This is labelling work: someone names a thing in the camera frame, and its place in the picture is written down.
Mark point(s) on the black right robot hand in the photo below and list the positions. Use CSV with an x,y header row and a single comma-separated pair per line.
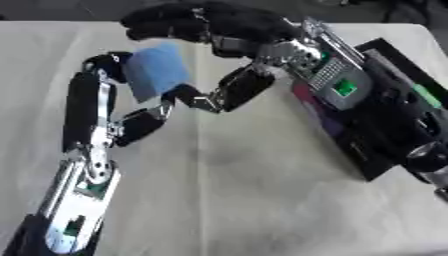
x,y
233,21

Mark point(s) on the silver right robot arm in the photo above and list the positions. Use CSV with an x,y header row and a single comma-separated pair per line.
x,y
350,86

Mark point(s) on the black open box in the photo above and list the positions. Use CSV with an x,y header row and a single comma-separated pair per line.
x,y
373,166

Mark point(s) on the blue rectangular block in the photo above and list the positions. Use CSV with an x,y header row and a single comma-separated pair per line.
x,y
156,71

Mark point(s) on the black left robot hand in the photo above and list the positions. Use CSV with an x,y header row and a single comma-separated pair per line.
x,y
81,106

